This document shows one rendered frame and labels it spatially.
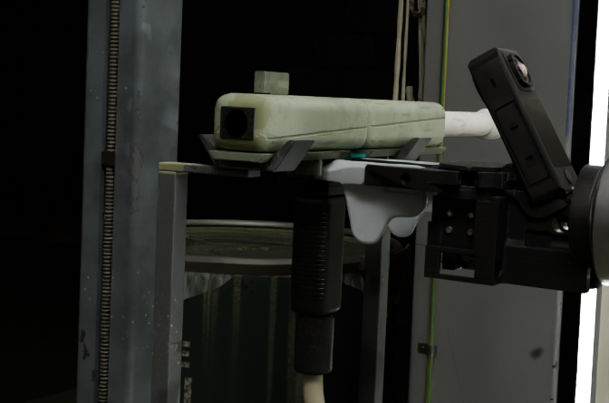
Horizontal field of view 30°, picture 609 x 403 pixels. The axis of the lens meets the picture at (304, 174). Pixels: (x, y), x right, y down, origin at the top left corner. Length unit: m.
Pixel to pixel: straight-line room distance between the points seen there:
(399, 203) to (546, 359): 0.54
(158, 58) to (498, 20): 0.49
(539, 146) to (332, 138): 0.15
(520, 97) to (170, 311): 0.29
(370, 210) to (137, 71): 0.23
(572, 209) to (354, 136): 0.19
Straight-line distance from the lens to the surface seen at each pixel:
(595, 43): 1.29
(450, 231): 0.81
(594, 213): 0.75
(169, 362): 0.84
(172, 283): 0.83
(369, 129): 0.90
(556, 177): 0.78
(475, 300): 1.34
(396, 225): 0.88
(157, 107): 0.95
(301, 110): 0.79
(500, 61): 0.79
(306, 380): 0.89
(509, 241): 0.80
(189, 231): 2.33
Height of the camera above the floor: 1.14
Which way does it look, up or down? 4 degrees down
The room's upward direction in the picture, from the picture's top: 2 degrees clockwise
